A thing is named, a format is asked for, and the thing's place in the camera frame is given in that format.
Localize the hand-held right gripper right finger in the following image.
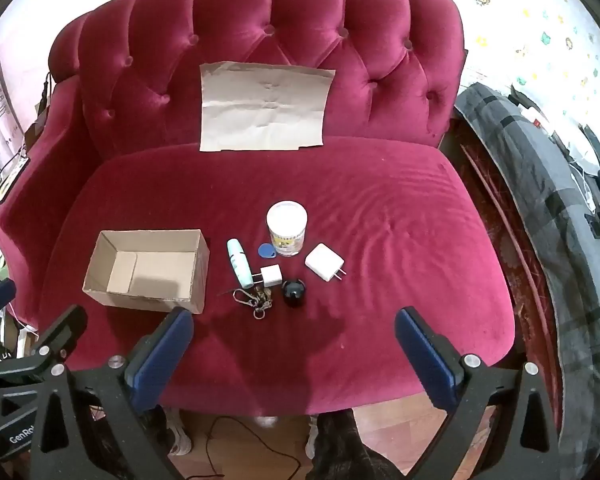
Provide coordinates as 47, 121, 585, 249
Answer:
394, 306, 566, 480

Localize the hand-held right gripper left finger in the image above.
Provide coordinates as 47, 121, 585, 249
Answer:
27, 306, 196, 480

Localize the cardboard box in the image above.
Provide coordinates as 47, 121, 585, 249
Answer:
82, 229, 211, 315

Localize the metal keychain with keys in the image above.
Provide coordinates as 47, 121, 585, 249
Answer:
219, 286, 276, 320

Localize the light blue cosmetic bottle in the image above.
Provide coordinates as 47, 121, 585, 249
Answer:
227, 238, 254, 289

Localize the small white plug charger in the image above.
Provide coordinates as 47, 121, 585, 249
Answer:
250, 265, 280, 289

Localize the large white plug charger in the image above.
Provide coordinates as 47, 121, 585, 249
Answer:
304, 243, 347, 282

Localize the black glossy ball camera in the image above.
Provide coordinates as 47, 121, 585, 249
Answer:
281, 278, 309, 307

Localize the white jar yellow label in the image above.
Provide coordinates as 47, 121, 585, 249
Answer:
266, 200, 309, 258

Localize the person's dark trouser leg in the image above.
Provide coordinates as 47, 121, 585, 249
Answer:
307, 407, 401, 480

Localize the red velvet tufted sofa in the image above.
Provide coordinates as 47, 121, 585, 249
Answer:
0, 0, 516, 461

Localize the grey plaid blanket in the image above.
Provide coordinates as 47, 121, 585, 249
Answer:
452, 81, 600, 480

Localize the brown paper sheet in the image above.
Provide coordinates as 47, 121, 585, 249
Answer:
199, 61, 337, 153

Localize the black floor cable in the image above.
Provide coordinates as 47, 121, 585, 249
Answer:
204, 414, 306, 480

